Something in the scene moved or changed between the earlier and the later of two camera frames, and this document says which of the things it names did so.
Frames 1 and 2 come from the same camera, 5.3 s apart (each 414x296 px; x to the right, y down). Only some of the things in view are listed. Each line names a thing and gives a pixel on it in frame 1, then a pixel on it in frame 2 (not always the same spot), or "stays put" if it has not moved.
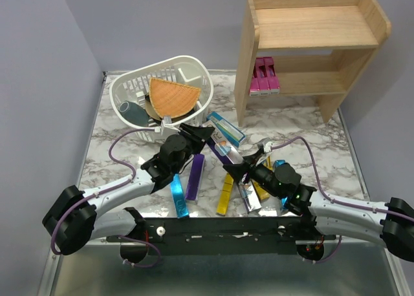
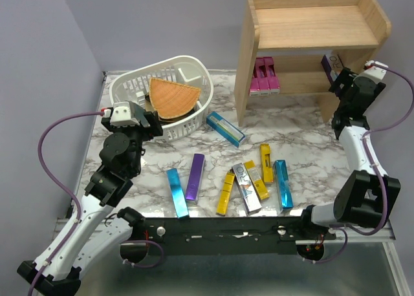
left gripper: [200, 134] to [154, 129]
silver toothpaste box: [250, 196] stays put
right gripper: [237, 170] to [345, 77]
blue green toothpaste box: [237, 137] stays put
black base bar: [220, 236] stays put
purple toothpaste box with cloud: [221, 146] to [332, 66]
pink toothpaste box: [263, 86] stays put
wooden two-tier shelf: [349, 22] stays put
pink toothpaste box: [273, 84] stays put
